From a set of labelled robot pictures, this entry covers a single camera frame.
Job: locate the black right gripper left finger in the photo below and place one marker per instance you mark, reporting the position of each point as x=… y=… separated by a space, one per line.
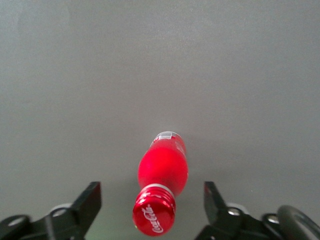
x=86 y=203

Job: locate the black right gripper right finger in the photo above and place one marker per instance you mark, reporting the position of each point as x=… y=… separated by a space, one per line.
x=212 y=202

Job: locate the red coke bottle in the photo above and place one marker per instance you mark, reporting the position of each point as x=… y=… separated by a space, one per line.
x=162 y=167

